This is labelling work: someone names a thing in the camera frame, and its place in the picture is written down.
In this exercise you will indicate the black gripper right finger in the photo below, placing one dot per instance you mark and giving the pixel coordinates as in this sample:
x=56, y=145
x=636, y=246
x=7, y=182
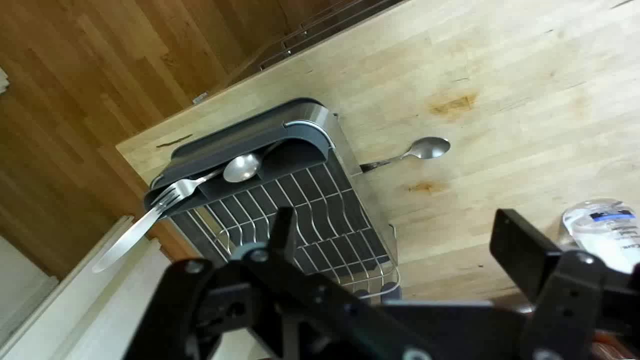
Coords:
x=563, y=285

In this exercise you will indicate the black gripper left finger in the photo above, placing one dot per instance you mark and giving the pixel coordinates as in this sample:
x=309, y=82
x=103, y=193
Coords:
x=271, y=264

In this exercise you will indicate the silver spoon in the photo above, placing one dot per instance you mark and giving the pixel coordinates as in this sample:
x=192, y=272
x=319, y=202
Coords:
x=423, y=148
x=241, y=168

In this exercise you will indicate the steel dish rack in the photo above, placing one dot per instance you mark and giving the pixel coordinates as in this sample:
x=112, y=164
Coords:
x=306, y=164

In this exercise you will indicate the silver spoon on table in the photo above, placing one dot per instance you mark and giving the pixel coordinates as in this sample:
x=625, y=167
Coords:
x=423, y=148

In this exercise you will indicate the clear sanitizer pump bottle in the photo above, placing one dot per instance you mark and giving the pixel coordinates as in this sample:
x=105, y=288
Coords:
x=606, y=228

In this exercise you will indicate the silver fork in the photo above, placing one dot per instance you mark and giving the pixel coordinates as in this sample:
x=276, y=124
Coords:
x=161, y=204

